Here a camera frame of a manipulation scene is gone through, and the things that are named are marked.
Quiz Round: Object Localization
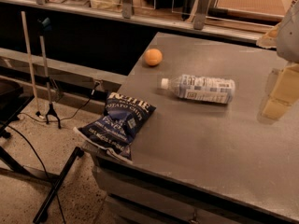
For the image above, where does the metal railing shelf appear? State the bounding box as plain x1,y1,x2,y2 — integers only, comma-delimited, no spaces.
0,0,292,41

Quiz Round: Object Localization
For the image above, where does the white pole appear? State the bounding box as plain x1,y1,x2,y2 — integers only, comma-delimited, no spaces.
21,11,44,120

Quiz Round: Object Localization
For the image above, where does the clear plastic water bottle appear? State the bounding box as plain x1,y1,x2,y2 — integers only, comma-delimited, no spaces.
161,75,235,105

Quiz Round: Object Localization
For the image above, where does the black tripod stand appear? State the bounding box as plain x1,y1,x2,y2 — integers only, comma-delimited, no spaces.
37,18,61,128

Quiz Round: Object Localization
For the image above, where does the black floor cable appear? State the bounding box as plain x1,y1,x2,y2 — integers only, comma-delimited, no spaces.
0,80,102,224

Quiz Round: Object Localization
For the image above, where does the black metal frame stand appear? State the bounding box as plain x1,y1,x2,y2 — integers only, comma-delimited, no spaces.
0,79,86,224

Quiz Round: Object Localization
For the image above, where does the orange fruit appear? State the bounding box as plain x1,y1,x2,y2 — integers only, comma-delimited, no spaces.
144,49,163,66

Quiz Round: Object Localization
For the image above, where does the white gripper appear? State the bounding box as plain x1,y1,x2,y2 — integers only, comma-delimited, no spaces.
256,0,299,119

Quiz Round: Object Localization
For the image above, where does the grey table drawer cabinet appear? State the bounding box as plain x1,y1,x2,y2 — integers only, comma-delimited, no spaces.
83,142,298,224

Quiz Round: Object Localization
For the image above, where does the blue Kettle chips bag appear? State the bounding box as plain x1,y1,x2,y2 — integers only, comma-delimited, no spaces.
74,92,156,163

